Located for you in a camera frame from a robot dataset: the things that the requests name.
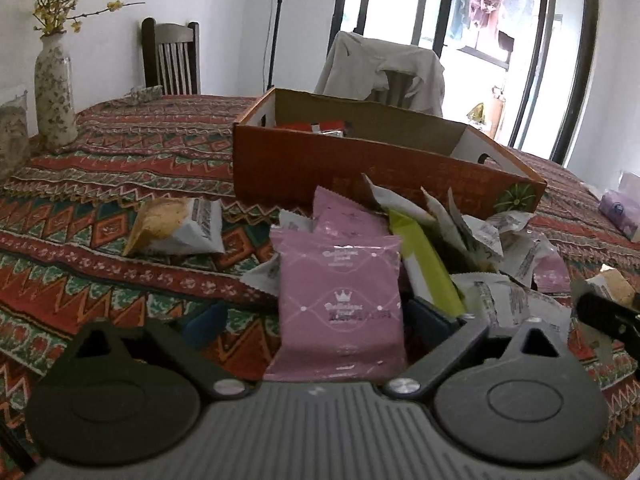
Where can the large pink snack packet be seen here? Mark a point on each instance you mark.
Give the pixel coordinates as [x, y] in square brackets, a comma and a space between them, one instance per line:
[340, 300]

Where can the patterned red tablecloth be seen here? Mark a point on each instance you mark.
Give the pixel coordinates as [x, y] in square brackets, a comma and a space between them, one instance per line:
[100, 175]

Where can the dark wooden chair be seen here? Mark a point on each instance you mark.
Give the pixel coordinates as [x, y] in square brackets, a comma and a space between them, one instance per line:
[170, 60]

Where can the black light stand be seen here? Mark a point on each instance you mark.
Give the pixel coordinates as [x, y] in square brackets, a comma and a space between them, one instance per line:
[276, 35]

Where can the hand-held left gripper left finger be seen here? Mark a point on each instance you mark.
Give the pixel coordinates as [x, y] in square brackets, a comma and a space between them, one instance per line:
[207, 320]

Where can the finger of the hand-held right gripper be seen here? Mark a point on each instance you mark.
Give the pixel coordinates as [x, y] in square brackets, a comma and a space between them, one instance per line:
[605, 312]

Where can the purple tissue pack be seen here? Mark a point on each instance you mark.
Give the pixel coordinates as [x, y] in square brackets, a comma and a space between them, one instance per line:
[617, 207]

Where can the yellow white snack packet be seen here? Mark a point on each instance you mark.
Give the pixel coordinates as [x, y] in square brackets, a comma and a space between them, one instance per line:
[617, 282]
[165, 225]

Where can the wooden chair under jacket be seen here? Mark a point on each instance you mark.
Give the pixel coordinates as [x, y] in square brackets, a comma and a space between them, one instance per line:
[400, 90]

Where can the green snack packet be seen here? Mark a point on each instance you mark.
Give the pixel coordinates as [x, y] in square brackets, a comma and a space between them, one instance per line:
[425, 260]

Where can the yellow bag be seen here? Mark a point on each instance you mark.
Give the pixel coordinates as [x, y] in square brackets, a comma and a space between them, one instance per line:
[477, 114]

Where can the small pink snack packet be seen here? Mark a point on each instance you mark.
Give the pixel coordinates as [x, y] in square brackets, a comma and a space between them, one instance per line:
[552, 270]
[345, 215]

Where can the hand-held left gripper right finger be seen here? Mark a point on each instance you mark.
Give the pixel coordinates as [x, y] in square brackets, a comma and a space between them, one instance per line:
[432, 317]

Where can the beige jacket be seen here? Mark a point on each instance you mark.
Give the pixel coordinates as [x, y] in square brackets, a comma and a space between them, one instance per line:
[360, 65]

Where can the silver snack packet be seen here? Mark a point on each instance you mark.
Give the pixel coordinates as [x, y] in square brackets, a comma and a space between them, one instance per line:
[327, 132]

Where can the hanging blue jeans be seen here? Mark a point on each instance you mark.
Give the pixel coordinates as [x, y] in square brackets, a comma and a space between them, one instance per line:
[462, 0]

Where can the floral ceramic vase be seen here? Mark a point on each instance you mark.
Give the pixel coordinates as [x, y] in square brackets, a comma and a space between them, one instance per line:
[55, 100]

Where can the orange cardboard box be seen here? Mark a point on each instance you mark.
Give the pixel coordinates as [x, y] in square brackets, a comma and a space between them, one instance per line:
[350, 170]

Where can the floral jar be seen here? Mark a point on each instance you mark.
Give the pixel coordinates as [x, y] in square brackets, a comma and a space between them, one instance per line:
[12, 135]

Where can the hanging orange garment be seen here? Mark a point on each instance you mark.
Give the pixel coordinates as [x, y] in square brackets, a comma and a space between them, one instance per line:
[496, 115]

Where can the pile of white wrappers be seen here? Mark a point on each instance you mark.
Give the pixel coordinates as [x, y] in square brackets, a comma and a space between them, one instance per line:
[485, 240]

